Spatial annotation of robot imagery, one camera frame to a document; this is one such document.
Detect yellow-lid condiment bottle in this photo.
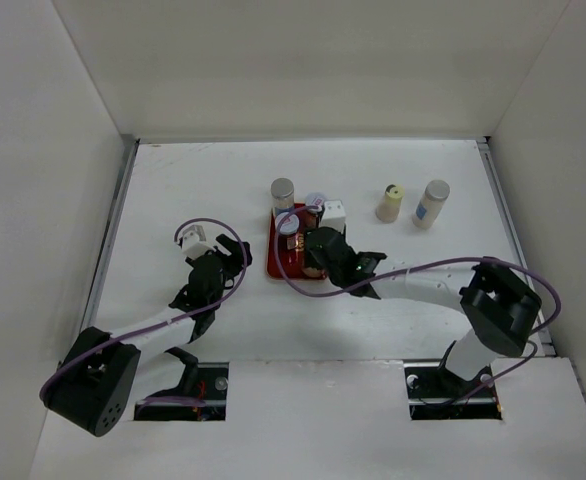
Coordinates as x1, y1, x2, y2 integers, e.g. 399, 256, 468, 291
375, 184, 405, 223

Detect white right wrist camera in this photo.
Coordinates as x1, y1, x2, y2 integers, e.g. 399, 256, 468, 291
318, 199, 346, 234

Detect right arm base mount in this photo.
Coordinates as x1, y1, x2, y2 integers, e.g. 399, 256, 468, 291
404, 361, 502, 421

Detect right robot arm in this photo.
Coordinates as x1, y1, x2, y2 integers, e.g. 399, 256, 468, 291
304, 227, 542, 396

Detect silver-lid jar blue label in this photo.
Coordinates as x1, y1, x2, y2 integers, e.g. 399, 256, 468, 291
270, 177, 294, 217

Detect silver-lid jar white contents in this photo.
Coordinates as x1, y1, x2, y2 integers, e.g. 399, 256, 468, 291
412, 179, 450, 230

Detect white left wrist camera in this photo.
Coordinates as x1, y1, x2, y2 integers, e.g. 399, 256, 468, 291
174, 224, 214, 260

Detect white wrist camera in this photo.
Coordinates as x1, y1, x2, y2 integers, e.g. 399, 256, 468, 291
174, 224, 214, 260
318, 199, 346, 234

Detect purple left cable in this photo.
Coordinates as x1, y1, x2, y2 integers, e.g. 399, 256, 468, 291
38, 216, 250, 406

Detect pink-lid condiment bottle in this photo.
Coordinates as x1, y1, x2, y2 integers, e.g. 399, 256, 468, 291
302, 266, 326, 279

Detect white-lid jar red label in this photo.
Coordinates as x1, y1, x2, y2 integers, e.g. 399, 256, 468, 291
275, 211, 300, 252

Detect purple cable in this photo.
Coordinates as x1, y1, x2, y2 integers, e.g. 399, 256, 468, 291
274, 203, 562, 401
38, 216, 250, 406

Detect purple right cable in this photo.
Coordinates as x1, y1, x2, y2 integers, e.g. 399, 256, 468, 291
274, 203, 562, 401

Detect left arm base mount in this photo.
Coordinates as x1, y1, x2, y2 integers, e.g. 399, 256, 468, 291
133, 347, 230, 422

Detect red rectangular tray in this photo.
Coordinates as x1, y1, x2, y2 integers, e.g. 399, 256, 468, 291
266, 211, 327, 281

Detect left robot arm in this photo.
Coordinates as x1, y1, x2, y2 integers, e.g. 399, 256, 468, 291
39, 234, 252, 437

